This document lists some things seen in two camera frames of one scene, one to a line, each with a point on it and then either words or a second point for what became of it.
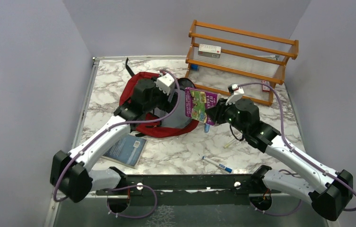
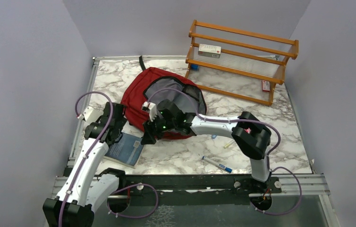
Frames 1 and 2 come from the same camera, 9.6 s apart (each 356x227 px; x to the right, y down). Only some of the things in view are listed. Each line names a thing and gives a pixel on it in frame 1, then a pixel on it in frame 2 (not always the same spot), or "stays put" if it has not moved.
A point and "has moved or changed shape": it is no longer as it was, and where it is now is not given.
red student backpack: [176, 122] has moved or changed shape
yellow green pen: [226, 144] stays put
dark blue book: [127, 151] stays put
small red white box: [264, 88] stays put
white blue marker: [217, 164] stays put
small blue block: [194, 67] stays put
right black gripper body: [225, 113] -> [158, 126]
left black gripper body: [160, 100] -> [121, 124]
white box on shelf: [209, 50] stays put
